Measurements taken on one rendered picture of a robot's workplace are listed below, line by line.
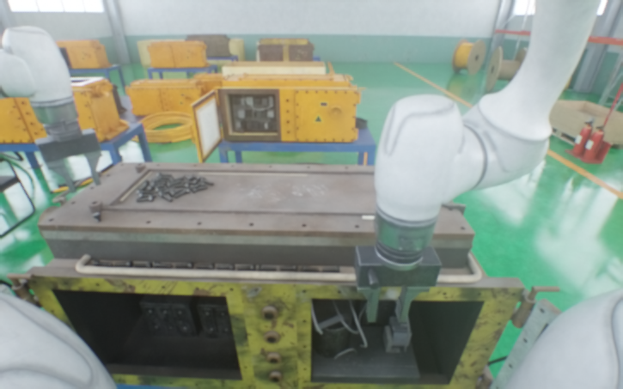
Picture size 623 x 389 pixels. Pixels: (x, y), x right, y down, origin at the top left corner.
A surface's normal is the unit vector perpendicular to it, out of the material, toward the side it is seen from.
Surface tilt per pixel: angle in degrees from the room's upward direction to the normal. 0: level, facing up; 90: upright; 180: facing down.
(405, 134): 77
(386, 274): 90
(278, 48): 90
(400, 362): 0
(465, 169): 85
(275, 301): 90
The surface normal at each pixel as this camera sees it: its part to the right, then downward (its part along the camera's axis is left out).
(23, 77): 0.40, 0.48
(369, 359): 0.00, -0.87
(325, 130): -0.01, 0.50
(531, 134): 0.13, -0.04
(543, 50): -0.69, 0.72
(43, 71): 0.63, 0.40
